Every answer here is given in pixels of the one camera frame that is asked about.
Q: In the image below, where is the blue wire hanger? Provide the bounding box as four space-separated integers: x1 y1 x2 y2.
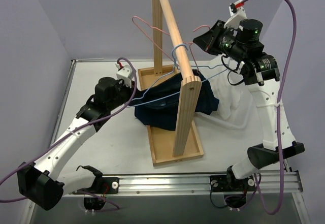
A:
128 44 229 108

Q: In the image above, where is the dark blue denim skirt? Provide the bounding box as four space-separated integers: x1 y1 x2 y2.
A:
135 69 219 131

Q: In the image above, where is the white pleated skirt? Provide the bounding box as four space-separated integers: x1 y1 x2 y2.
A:
205 56 253 127

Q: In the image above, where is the pink wire hanger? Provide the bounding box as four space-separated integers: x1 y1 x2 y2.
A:
132 15 211 70

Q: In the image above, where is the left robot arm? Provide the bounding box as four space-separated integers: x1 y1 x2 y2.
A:
17 77 137 210

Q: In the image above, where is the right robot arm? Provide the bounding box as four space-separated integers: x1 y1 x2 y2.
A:
193 19 305 190

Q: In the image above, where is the wooden clothes rack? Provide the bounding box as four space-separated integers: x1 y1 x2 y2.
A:
138 0 204 167

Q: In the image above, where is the white perforated plastic basket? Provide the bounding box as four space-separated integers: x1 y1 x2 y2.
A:
196 106 252 130

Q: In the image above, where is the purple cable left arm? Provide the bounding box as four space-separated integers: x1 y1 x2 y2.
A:
0 56 139 212

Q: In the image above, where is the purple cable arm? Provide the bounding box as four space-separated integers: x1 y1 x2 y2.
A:
240 0 298 215
0 56 139 212

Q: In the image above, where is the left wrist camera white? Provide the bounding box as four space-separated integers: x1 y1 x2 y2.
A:
116 62 134 88

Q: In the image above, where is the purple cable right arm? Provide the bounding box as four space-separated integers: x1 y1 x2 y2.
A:
240 0 298 215

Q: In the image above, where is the aluminium mounting rail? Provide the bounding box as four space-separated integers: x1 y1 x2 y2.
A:
58 172 304 197

